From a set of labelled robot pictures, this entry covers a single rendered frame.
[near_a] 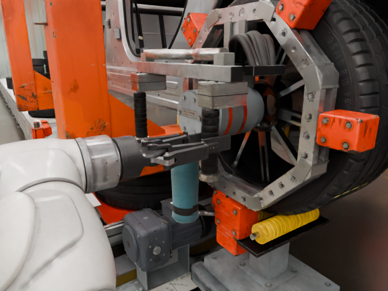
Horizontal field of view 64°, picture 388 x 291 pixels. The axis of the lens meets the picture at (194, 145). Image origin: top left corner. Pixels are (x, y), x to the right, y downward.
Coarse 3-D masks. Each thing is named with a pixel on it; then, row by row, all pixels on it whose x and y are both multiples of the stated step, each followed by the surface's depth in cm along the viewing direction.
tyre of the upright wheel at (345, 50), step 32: (256, 0) 84; (352, 0) 77; (320, 32) 70; (352, 32) 65; (384, 32) 73; (352, 64) 65; (384, 64) 68; (352, 96) 66; (384, 96) 67; (384, 128) 70; (352, 160) 69; (384, 160) 77; (320, 192) 77; (352, 192) 88
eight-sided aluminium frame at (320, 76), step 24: (216, 24) 87; (192, 48) 98; (288, 48) 68; (312, 48) 68; (312, 72) 63; (336, 72) 65; (312, 96) 66; (336, 96) 67; (312, 120) 66; (312, 144) 67; (312, 168) 68; (240, 192) 90; (264, 192) 81; (288, 192) 77
